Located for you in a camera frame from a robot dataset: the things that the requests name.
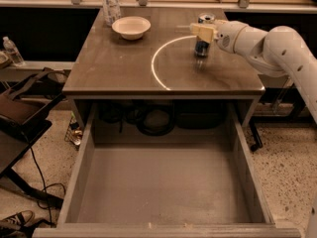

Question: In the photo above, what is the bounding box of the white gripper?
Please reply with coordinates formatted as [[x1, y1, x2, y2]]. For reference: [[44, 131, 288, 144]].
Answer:
[[189, 19, 248, 54]]

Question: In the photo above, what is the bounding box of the Red Bull can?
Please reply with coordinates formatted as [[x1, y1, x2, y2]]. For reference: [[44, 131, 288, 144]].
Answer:
[[193, 12, 217, 59]]

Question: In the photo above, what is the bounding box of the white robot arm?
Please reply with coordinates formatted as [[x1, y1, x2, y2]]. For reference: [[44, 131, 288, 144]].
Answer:
[[189, 20, 317, 122]]

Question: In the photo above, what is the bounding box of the grey open top drawer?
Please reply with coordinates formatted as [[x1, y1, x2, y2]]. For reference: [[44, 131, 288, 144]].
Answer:
[[34, 107, 300, 238]]

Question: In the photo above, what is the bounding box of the white paper bowl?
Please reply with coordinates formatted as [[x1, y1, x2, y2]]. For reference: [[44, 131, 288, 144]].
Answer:
[[112, 16, 151, 41]]

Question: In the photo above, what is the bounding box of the clear plastic water bottle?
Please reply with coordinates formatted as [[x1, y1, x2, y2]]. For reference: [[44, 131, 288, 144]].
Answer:
[[102, 0, 121, 27]]

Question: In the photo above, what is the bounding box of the small water bottle on shelf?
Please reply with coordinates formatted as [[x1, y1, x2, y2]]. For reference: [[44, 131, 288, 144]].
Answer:
[[3, 37, 25, 66]]

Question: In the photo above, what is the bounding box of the black chair with brown bag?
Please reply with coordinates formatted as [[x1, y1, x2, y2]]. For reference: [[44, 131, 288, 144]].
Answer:
[[0, 67, 67, 209]]

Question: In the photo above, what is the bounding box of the black sneaker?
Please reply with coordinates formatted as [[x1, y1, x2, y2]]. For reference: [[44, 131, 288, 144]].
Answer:
[[0, 210, 35, 231]]

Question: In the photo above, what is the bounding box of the black coiled cable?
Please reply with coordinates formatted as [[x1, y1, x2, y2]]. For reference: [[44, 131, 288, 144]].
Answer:
[[98, 100, 176, 137]]

